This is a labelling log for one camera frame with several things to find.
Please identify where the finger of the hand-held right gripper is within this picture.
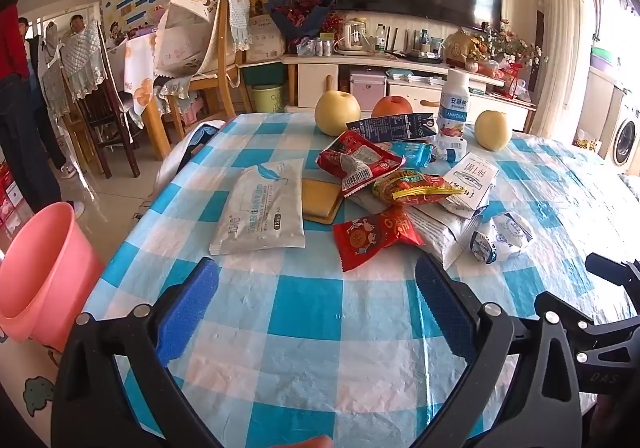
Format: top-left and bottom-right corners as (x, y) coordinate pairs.
(570, 315), (640, 361)
(585, 252), (640, 301)

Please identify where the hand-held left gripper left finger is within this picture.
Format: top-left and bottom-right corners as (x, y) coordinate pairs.
(50, 256), (223, 448)

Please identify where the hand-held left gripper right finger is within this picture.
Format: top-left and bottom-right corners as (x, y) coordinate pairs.
(410, 255), (583, 448)

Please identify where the large white pouch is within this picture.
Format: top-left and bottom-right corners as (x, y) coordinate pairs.
(407, 200), (493, 271)

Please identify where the white wet wipes packet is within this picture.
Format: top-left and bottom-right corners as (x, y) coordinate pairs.
(209, 159), (307, 256)

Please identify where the pink plastic bucket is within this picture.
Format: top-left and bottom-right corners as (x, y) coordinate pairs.
(0, 201), (106, 344)

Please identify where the blue cartoon cow packet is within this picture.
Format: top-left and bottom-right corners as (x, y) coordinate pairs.
(387, 140), (433, 169)

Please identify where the large red snack packet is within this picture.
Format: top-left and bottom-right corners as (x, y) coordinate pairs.
(316, 129), (405, 199)

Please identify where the small white blue wrapper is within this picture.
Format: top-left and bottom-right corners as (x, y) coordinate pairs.
(468, 229), (501, 265)

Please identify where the small red snack packet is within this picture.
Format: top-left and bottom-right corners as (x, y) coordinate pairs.
(332, 205), (426, 273)

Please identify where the crumpled white wrapper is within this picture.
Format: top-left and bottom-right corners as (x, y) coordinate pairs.
(492, 210), (535, 261)

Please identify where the blue white checkered tablecloth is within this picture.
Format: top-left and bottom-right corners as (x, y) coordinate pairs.
(82, 112), (640, 448)

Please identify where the yellow snack packet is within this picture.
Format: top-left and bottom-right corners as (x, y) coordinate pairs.
(372, 169), (465, 205)

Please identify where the white milk carton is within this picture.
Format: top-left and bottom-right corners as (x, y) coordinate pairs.
(442, 151), (500, 219)

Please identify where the white washing machine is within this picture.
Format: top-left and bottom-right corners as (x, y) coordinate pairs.
(597, 88), (640, 169)

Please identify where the small white blue packet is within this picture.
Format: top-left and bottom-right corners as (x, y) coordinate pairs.
(431, 135), (468, 163)

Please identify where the flat gold box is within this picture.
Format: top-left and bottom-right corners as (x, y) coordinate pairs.
(301, 178), (346, 225)

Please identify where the white blue bag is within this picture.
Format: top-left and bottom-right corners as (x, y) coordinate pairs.
(155, 120), (231, 194)

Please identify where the yellow pear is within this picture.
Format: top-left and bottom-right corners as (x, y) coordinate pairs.
(474, 110), (513, 151)

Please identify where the dark milk carton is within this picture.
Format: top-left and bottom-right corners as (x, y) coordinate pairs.
(346, 112), (437, 145)

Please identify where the white yogurt bottle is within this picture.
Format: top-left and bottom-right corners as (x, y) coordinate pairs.
(436, 69), (472, 139)

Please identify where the dark wooden chair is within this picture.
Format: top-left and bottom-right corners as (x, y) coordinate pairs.
(60, 18), (143, 179)

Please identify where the stack of red cartons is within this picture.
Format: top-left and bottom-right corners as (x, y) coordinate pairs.
(0, 160), (33, 241)

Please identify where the red apple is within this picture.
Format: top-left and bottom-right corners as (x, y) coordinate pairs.
(371, 95), (414, 120)

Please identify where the yellow apple left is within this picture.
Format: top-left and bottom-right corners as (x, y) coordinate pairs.
(314, 89), (362, 137)

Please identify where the green plastic bucket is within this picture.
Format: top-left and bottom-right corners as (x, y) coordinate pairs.
(250, 84), (286, 115)

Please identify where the silver metal case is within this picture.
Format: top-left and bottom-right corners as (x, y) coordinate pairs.
(349, 69), (388, 111)

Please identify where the white curtain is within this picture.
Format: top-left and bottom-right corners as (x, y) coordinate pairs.
(537, 0), (608, 139)

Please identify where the white orange print cloth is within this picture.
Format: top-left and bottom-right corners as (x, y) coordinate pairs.
(122, 30), (166, 129)

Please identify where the dried flower arrangement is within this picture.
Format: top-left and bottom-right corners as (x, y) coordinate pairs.
(482, 20), (543, 66)

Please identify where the gold ornament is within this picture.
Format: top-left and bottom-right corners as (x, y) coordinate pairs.
(444, 29), (483, 69)

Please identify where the white television cabinet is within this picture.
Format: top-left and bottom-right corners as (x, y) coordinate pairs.
(280, 50), (538, 134)

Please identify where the glass electric kettle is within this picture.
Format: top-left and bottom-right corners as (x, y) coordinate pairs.
(334, 18), (376, 56)

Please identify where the light blue lace cloth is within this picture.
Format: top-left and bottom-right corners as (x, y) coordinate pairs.
(220, 0), (252, 53)

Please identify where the dark blue flower bouquet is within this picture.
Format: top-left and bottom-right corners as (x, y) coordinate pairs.
(263, 0), (336, 44)

